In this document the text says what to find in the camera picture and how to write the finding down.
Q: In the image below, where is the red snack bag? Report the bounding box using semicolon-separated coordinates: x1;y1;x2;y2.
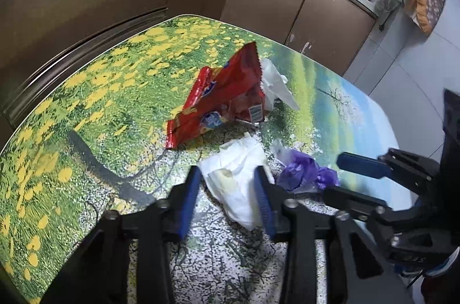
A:
165;41;267;151

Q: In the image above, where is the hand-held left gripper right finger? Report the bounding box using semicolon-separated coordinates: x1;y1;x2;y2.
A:
253;166;410;304

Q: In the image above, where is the white paper napkin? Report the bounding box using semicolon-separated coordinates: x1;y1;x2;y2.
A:
199;132;277;232

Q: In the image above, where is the white plastic wrapper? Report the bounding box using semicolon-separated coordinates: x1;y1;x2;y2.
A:
259;58;300;111

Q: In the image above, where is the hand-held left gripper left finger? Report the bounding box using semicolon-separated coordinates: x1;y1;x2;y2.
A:
43;166;204;304

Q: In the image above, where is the purple plastic bag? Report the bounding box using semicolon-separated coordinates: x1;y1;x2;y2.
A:
270;138;341;195

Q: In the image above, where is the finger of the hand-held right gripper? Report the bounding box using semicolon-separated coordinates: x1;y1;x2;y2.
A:
321;186;396;219
337;147;441;191

